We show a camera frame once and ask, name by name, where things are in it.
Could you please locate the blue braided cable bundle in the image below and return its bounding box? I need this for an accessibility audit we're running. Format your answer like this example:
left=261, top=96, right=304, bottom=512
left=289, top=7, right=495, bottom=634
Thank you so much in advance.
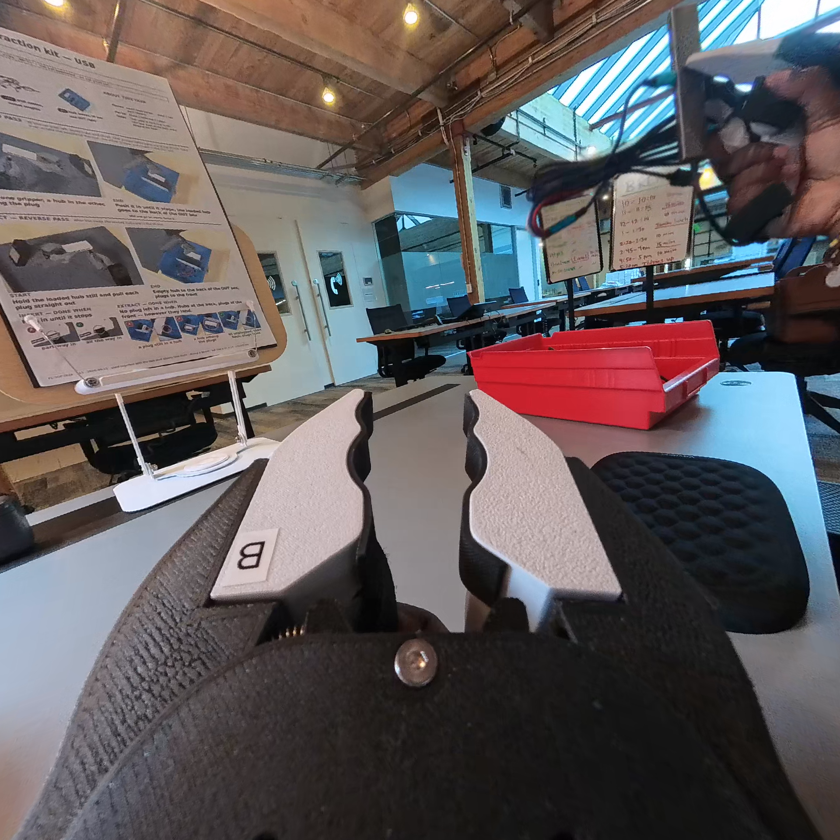
left=527, top=75, right=732, bottom=240

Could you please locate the handwritten whiteboard on stand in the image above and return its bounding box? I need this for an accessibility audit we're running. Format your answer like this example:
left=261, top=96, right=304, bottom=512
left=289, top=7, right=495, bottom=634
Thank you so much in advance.
left=610, top=174, right=695, bottom=322
left=541, top=193, right=603, bottom=329

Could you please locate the black honeycomb wrist pad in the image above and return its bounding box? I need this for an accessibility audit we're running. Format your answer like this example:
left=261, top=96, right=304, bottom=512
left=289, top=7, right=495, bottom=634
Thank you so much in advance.
left=591, top=451, right=811, bottom=634

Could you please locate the printed instruction sheet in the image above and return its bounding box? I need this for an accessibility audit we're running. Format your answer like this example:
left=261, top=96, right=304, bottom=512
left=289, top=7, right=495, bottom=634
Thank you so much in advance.
left=0, top=26, right=280, bottom=388

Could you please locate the dark grey case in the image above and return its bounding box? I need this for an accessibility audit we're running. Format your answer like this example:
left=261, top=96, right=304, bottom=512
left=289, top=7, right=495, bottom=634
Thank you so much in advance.
left=0, top=495, right=35, bottom=565

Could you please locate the black office chair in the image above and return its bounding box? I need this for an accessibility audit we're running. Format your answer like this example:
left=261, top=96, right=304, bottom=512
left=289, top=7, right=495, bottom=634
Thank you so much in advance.
left=365, top=304, right=447, bottom=385

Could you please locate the red plastic bin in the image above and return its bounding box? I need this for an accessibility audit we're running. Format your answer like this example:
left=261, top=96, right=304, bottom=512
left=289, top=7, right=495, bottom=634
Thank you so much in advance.
left=468, top=319, right=721, bottom=431

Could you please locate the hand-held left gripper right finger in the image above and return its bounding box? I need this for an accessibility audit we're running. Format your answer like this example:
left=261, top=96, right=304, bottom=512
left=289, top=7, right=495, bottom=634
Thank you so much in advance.
left=458, top=389, right=623, bottom=632

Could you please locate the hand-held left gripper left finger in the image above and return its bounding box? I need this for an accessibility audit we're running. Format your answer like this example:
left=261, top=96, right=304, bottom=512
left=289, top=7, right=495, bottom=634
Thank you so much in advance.
left=209, top=388, right=400, bottom=634

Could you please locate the wooden support post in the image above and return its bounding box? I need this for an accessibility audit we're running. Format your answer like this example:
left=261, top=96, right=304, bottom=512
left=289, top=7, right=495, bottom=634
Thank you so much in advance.
left=449, top=121, right=487, bottom=306

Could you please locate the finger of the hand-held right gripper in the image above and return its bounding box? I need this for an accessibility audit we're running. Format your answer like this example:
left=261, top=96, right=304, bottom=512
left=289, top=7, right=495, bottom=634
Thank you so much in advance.
left=686, top=34, right=798, bottom=83

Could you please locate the person's right hand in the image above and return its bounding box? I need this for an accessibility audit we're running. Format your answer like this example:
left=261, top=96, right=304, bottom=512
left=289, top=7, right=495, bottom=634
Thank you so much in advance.
left=714, top=62, right=840, bottom=238

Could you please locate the wooden top desk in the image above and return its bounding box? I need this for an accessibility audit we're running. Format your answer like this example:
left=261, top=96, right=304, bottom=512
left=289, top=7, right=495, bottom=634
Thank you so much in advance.
left=357, top=298, right=572, bottom=388
left=574, top=266, right=778, bottom=336
left=0, top=364, right=273, bottom=460

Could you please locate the white door with glass panel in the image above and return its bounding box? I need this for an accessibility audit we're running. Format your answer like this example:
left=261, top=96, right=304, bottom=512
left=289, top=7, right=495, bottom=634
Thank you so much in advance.
left=297, top=222, right=358, bottom=388

